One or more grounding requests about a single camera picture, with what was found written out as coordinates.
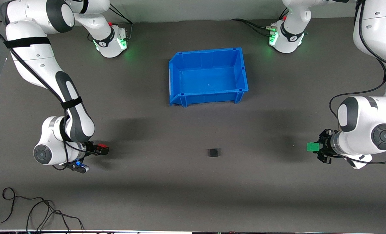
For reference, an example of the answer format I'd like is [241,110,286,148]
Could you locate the dark grey table mat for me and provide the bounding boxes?
[0,13,386,232]

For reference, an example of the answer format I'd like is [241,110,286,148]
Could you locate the blue plastic storage bin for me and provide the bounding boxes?
[169,47,249,108]

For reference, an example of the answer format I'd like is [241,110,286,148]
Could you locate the right arm black hose cable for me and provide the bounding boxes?
[0,23,89,171]

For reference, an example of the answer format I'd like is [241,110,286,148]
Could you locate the arm black hose cable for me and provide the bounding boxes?
[329,0,386,164]
[0,23,89,171]

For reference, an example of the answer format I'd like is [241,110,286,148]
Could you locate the loose thin black cable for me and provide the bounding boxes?
[0,188,84,234]

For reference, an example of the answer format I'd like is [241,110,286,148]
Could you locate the right arm base black cables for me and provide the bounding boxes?
[87,3,133,41]

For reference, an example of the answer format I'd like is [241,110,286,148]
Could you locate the arm base black cables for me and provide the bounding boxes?
[230,19,275,36]
[87,3,133,41]

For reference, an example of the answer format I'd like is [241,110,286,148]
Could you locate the left arm black hose cable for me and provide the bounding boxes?
[329,0,386,164]

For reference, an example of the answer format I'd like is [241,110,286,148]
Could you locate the left arm base black cables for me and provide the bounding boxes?
[230,19,275,36]

